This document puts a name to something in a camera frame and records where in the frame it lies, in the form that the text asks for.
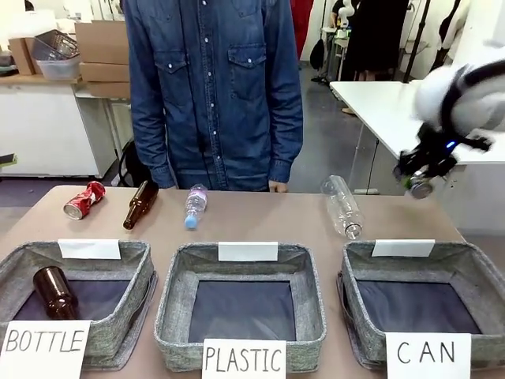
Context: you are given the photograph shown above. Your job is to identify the crushed red soda can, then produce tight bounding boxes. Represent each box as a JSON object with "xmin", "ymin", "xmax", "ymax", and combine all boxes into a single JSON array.
[{"xmin": 62, "ymin": 181, "xmax": 107, "ymax": 220}]

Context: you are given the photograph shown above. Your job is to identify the white paper sign plastic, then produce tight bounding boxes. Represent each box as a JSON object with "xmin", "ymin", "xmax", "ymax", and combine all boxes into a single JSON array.
[{"xmin": 201, "ymin": 338, "xmax": 287, "ymax": 379}]

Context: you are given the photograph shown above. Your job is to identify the white paper sign bottle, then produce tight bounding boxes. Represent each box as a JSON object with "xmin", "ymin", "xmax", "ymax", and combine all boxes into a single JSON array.
[{"xmin": 0, "ymin": 319, "xmax": 92, "ymax": 379}]

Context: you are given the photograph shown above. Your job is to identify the white cabinet counter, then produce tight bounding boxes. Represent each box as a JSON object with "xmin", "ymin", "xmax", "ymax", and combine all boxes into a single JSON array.
[{"xmin": 0, "ymin": 74, "xmax": 133, "ymax": 181}]

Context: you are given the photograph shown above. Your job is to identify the brown glass beer bottle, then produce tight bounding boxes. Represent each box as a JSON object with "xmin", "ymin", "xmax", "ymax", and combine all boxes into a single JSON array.
[{"xmin": 122, "ymin": 180, "xmax": 160, "ymax": 231}]

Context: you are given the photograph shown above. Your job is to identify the person in denim shirt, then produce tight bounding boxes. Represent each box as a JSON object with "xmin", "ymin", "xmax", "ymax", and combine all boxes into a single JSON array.
[{"xmin": 122, "ymin": 0, "xmax": 304, "ymax": 193}]

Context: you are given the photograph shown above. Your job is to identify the white paper sign can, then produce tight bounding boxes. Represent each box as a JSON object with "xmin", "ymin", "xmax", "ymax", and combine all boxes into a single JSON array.
[{"xmin": 384, "ymin": 332, "xmax": 473, "ymax": 379}]

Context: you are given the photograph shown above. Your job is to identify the grey fabric basket bottle label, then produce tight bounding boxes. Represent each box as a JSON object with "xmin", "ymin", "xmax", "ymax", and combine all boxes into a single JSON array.
[{"xmin": 0, "ymin": 239, "xmax": 158, "ymax": 371}]

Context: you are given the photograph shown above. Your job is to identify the brown glass jar bottle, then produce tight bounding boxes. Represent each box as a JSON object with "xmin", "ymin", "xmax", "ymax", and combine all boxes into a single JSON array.
[{"xmin": 32, "ymin": 266, "xmax": 80, "ymax": 321}]

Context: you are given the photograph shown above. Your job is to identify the small cardboard box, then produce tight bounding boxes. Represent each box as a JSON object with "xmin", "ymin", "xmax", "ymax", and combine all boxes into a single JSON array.
[{"xmin": 7, "ymin": 36, "xmax": 43, "ymax": 77}]

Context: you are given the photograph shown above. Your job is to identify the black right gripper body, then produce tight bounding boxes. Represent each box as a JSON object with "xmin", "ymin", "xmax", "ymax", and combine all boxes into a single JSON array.
[{"xmin": 398, "ymin": 122, "xmax": 493, "ymax": 179}]

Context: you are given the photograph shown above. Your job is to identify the silver metal can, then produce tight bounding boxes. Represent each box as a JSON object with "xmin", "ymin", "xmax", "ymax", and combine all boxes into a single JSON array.
[{"xmin": 406, "ymin": 174, "xmax": 435, "ymax": 200}]

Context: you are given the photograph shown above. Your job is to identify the grey plastic crate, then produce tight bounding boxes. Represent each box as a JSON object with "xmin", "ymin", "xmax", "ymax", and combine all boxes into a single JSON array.
[{"xmin": 30, "ymin": 29, "xmax": 82, "ymax": 81}]

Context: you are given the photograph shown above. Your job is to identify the blank white card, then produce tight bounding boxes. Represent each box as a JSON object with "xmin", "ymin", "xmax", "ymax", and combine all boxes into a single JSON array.
[
  {"xmin": 57, "ymin": 238, "xmax": 122, "ymax": 261},
  {"xmin": 371, "ymin": 238, "xmax": 436, "ymax": 257},
  {"xmin": 218, "ymin": 242, "xmax": 279, "ymax": 262}
]

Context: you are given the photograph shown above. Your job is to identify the black tripod stand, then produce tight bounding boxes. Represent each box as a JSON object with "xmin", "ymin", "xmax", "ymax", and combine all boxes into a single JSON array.
[{"xmin": 402, "ymin": 0, "xmax": 435, "ymax": 84}]

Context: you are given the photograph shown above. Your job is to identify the person in black clothes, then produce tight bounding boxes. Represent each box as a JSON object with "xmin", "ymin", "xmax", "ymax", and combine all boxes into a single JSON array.
[{"xmin": 330, "ymin": 0, "xmax": 410, "ymax": 83}]

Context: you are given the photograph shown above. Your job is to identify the white background table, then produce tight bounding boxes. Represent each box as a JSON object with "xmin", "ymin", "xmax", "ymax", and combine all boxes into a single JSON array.
[{"xmin": 329, "ymin": 80, "xmax": 505, "ymax": 166}]

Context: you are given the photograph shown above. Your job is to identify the black hanging bag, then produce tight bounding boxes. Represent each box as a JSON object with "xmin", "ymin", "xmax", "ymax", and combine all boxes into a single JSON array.
[{"xmin": 309, "ymin": 37, "xmax": 327, "ymax": 72}]

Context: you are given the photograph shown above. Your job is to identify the grey fabric basket can label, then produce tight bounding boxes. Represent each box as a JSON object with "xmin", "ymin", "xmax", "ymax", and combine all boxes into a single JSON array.
[{"xmin": 337, "ymin": 238, "xmax": 505, "ymax": 368}]

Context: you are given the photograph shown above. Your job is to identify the small plastic bottle blue cap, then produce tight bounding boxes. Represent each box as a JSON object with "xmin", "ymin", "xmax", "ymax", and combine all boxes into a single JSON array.
[{"xmin": 184, "ymin": 184, "xmax": 209, "ymax": 231}]

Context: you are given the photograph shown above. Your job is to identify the stacked cardboard boxes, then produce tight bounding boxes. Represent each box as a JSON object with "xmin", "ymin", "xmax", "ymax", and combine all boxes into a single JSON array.
[{"xmin": 73, "ymin": 18, "xmax": 132, "ymax": 99}]

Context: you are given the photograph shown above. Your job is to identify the large clear plastic bottle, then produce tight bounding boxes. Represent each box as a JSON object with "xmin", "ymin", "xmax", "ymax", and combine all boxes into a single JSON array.
[{"xmin": 320, "ymin": 174, "xmax": 363, "ymax": 241}]

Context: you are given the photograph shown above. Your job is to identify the grey fabric basket plastic label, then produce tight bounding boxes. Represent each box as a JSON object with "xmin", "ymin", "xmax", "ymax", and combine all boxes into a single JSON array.
[{"xmin": 153, "ymin": 241, "xmax": 328, "ymax": 373}]

